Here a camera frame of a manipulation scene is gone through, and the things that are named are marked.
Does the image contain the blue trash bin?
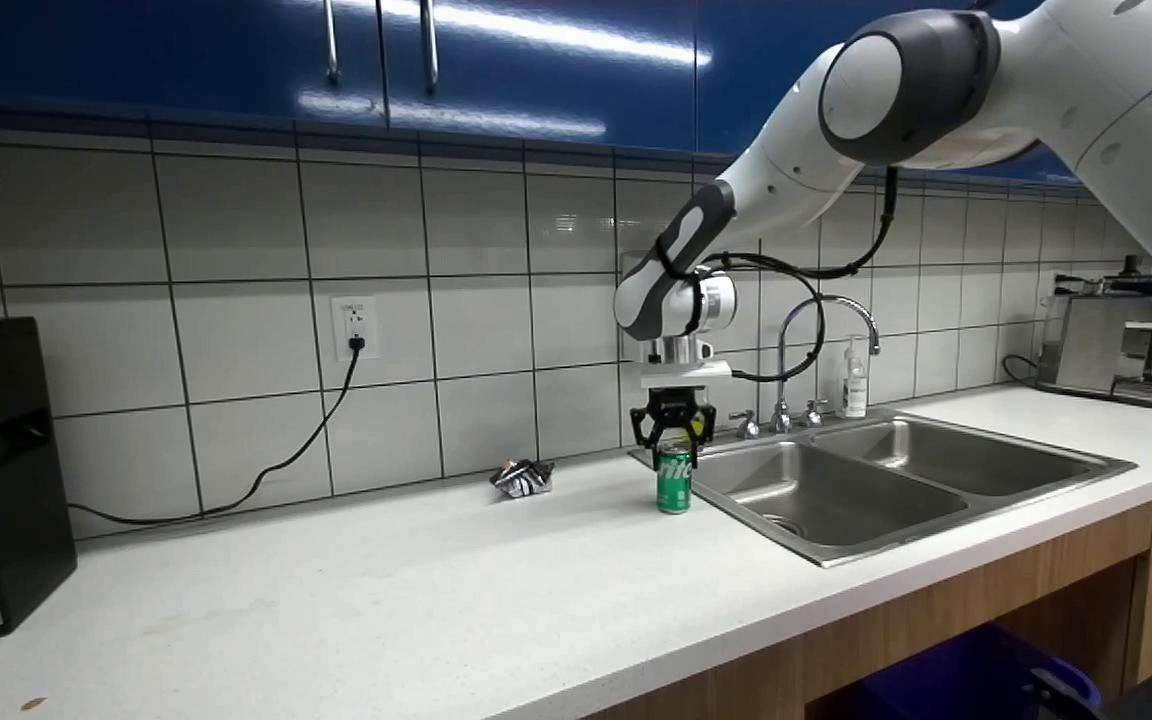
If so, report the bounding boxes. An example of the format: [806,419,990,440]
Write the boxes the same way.
[846,623,1102,720]

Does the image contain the clear soap pump bottle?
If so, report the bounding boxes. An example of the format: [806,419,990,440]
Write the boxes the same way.
[846,347,868,419]

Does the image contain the green soda can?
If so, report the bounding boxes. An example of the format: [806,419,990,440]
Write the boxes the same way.
[655,446,694,516]

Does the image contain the blue upper cabinets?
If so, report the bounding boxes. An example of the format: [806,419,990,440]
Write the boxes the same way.
[0,0,1152,199]

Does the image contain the crumpled snack wrapper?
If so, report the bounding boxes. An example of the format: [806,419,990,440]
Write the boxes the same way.
[491,458,551,500]

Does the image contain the stainless steel double sink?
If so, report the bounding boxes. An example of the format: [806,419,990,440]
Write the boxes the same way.
[694,411,1131,568]

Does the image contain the white wall outlet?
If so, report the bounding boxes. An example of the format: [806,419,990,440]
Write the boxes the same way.
[333,294,376,353]

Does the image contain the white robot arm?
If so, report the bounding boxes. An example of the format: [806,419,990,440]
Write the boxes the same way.
[618,0,1152,339]

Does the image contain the black power cord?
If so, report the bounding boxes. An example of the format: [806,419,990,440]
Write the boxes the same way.
[64,330,368,528]

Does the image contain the silver espresso machine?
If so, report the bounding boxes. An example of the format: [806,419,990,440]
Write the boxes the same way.
[1039,256,1152,409]

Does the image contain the chrome gooseneck faucet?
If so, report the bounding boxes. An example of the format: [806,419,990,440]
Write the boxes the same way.
[730,290,884,445]

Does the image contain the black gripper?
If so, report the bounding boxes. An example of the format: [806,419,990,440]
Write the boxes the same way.
[634,389,718,470]

